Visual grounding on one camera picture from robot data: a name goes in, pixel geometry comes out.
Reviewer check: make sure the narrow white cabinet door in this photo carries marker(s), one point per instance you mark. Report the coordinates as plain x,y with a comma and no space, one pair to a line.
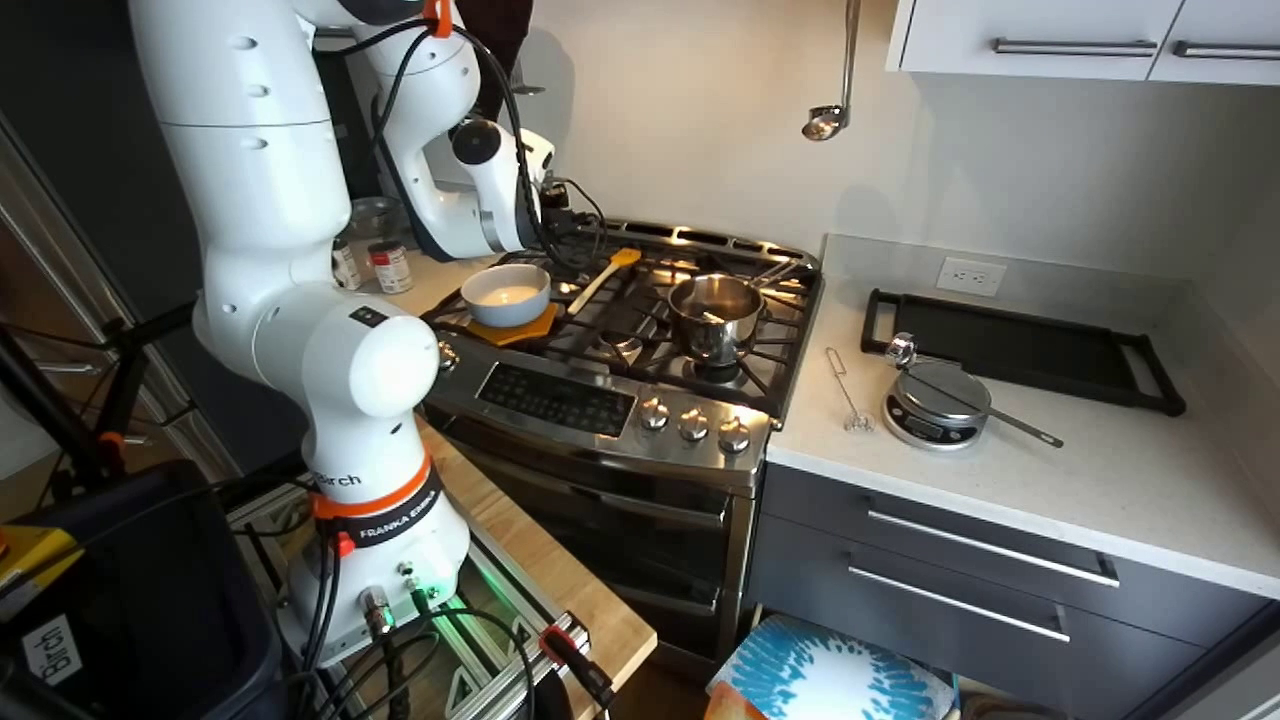
1226,21

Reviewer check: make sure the silver stove knob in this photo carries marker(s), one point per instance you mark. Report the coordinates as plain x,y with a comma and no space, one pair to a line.
735,438
654,413
693,427

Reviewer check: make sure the black tripod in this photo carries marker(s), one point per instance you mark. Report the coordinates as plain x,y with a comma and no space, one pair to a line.
123,386

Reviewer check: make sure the white ceramic bowl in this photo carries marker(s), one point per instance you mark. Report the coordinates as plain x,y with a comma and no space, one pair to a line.
505,296

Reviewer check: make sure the black plastic bin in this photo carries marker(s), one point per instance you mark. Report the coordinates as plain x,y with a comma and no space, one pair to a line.
144,602

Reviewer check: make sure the dark hanging cloth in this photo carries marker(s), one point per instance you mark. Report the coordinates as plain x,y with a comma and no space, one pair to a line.
513,16

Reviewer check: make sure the stainless steel gas range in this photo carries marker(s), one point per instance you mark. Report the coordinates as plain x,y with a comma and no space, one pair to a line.
601,532

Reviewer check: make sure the black griddle tray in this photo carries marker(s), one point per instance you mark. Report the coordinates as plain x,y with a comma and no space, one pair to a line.
1027,349

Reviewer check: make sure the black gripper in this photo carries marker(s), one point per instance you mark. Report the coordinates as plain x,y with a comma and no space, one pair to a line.
554,205

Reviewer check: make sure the wide white cabinet door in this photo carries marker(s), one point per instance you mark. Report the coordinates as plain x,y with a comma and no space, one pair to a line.
963,24

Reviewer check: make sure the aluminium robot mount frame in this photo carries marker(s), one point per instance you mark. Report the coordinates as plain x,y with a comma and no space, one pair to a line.
502,664

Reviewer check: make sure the hanging silver ladle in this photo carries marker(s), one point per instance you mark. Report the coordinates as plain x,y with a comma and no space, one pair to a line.
825,123

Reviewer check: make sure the small red-lid jar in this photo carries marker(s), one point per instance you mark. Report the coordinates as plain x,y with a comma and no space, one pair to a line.
388,273

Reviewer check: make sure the white wall outlet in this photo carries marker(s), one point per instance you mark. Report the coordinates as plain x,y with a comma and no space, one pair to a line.
968,276

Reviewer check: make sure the black cast iron stove grate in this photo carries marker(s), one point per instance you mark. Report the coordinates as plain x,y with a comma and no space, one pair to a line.
785,303

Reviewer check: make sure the clear glass jar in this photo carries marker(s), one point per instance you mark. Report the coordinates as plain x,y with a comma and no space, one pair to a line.
358,246

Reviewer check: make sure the yellow silicone trivet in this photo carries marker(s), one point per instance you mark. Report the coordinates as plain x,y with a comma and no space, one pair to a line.
527,335

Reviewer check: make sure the yellow and black object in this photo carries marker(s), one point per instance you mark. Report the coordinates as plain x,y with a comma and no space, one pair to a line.
32,548

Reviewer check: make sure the light wooden board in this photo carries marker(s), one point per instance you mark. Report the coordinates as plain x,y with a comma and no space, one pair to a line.
560,586

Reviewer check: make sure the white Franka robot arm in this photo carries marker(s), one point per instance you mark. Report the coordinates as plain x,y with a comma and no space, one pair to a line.
265,201

